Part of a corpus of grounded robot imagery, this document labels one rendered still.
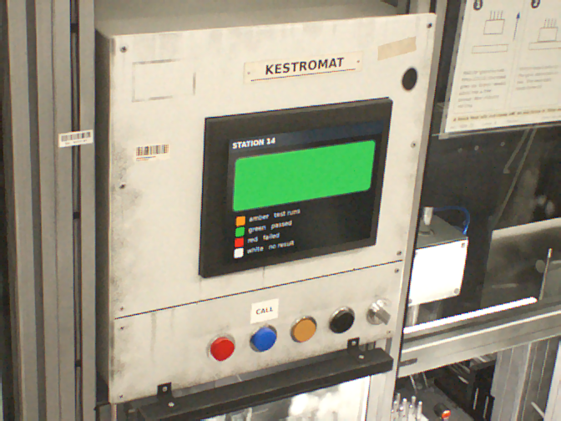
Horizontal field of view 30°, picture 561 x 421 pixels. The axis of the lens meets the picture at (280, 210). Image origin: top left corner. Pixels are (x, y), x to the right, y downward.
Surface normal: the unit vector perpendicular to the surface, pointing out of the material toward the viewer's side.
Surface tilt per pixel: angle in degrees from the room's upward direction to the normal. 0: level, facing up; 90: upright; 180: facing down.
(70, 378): 90
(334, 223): 90
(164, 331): 90
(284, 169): 90
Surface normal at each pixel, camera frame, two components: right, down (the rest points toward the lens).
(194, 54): 0.48, 0.40
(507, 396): -0.87, 0.14
